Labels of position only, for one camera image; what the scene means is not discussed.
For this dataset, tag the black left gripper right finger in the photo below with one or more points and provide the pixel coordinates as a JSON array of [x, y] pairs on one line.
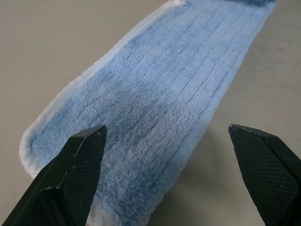
[[270, 179]]

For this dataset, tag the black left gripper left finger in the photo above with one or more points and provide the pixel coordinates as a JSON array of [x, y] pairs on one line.
[[68, 179]]

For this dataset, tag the light blue fluffy towel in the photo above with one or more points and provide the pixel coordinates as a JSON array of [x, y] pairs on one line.
[[160, 94]]

